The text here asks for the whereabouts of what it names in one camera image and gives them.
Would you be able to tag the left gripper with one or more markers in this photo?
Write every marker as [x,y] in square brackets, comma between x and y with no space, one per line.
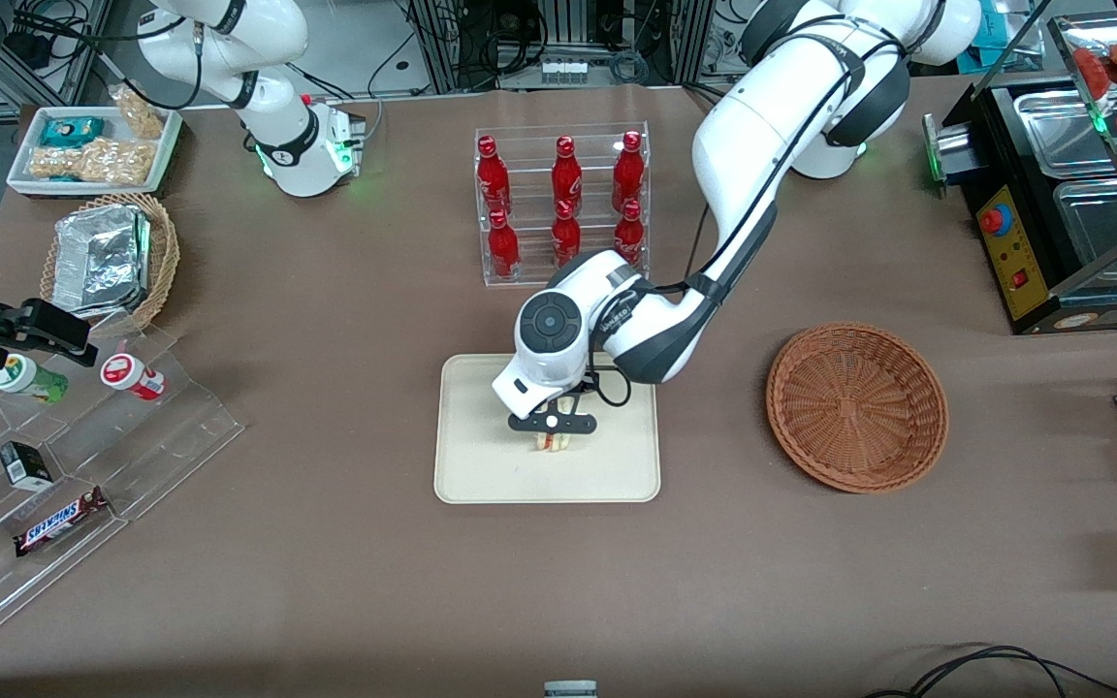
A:
[584,386]

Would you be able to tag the round brown wicker basket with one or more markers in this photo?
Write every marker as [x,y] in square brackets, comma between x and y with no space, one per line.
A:
[857,407]

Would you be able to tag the red cola bottle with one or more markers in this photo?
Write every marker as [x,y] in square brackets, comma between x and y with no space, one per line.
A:
[493,179]
[566,237]
[503,247]
[628,170]
[629,237]
[566,174]

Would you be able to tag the clear acrylic bottle rack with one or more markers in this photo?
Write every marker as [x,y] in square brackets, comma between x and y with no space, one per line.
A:
[529,276]

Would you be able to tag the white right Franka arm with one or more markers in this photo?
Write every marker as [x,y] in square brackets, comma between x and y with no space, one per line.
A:
[277,126]

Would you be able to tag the white power strip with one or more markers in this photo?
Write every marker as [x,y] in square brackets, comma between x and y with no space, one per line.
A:
[563,70]

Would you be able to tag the small grey device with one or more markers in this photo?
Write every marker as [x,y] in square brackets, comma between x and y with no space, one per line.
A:
[570,689]

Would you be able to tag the black glass food warmer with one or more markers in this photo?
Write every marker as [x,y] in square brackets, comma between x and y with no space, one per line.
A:
[1024,242]

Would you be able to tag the triangle sandwich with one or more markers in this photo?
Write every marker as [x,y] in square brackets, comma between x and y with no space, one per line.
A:
[553,443]

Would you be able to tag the steel food pan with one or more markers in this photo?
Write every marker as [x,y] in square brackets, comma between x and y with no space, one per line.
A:
[1111,228]
[1053,131]

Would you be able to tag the small black box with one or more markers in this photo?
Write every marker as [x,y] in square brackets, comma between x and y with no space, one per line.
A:
[25,465]

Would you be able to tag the aluminium equipment frame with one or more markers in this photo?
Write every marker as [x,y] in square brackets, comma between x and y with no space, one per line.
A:
[558,29]

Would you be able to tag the cream plastic tray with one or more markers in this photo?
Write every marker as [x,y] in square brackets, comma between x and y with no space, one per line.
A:
[481,456]

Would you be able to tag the white rectangular snack tray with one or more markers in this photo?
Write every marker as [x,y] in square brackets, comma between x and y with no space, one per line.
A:
[25,179]

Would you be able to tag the clear acrylic step display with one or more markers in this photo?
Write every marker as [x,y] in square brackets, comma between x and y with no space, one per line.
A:
[161,436]

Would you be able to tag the red white cup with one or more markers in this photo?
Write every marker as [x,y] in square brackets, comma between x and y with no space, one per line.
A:
[134,376]

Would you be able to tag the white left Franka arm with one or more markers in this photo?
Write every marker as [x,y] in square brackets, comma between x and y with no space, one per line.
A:
[762,126]

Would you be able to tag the clear bag of nuts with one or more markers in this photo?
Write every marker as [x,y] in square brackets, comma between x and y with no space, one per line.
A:
[98,160]

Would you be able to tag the green white cup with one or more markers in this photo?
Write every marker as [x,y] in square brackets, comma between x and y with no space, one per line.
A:
[30,380]

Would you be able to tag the oval light wicker basket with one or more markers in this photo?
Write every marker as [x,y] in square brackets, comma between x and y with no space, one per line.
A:
[166,262]

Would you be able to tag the green snack packet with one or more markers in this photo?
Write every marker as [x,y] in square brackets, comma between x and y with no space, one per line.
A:
[72,130]

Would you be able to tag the Snickers chocolate bar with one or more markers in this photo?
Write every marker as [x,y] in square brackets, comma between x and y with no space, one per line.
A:
[62,522]

